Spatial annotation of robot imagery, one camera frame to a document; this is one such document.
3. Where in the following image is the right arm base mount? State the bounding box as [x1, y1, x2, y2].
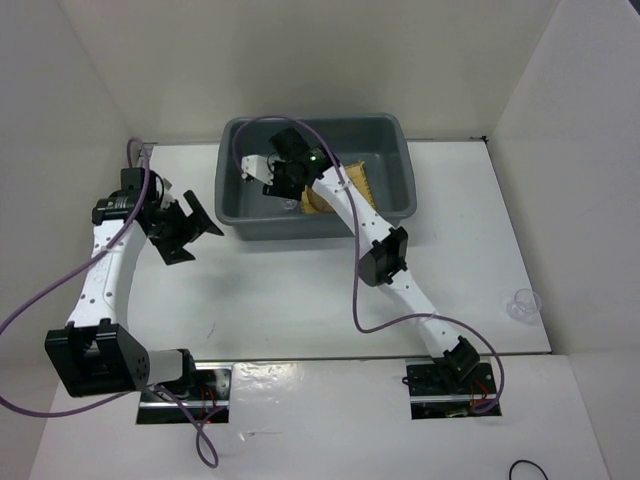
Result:
[401, 360, 502, 420]

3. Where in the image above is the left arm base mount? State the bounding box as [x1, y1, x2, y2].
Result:
[136, 362, 233, 425]

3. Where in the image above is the clear plastic cup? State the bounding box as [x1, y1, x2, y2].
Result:
[506, 288, 542, 323]
[282, 199, 300, 212]

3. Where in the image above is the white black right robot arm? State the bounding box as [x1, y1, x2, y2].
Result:
[231, 118, 480, 393]

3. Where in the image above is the clear glass plate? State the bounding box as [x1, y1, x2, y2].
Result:
[304, 184, 336, 215]

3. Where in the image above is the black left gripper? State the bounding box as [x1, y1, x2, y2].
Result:
[148, 190, 222, 265]

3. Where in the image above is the yellow woven bamboo mat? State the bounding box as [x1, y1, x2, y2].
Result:
[301, 161, 377, 214]

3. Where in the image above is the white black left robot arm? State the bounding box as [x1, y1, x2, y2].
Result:
[45, 168, 222, 400]

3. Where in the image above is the black cable loop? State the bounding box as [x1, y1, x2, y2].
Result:
[509, 459, 550, 480]

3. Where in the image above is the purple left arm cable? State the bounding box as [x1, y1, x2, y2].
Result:
[0, 137, 221, 469]

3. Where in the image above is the grey plastic bin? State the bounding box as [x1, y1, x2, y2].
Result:
[214, 113, 417, 241]

